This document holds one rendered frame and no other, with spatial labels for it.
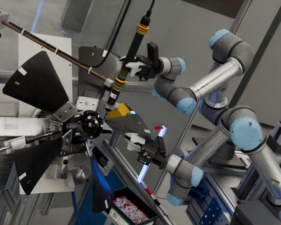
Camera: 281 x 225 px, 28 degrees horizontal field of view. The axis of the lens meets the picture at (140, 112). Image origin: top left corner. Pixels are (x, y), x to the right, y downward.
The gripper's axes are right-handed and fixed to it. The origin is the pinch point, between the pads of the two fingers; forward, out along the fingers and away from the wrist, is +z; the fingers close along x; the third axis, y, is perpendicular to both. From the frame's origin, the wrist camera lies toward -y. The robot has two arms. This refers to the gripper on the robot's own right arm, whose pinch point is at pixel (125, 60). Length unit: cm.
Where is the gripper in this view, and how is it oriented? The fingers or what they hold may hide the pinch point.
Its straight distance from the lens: 220.6
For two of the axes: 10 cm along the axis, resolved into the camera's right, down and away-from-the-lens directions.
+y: -3.8, 8.3, 4.2
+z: -6.8, 0.6, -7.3
